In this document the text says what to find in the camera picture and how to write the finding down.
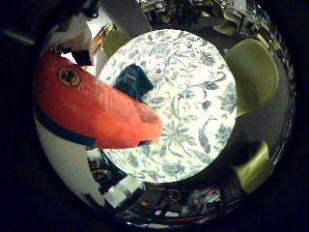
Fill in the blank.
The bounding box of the teal cloth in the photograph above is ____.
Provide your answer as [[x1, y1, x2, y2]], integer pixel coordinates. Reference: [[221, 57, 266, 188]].
[[114, 63, 155, 101]]

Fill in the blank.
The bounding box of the yellow-green chair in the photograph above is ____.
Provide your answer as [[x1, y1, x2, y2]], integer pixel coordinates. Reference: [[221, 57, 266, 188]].
[[233, 141, 274, 194], [101, 29, 131, 57], [222, 38, 280, 117]]

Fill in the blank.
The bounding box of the blue floral white tablecloth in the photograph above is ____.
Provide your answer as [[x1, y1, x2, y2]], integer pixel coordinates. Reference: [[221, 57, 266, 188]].
[[98, 28, 239, 185]]

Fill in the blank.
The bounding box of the long orange wall board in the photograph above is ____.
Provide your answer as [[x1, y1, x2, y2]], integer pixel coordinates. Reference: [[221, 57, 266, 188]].
[[92, 23, 114, 54]]

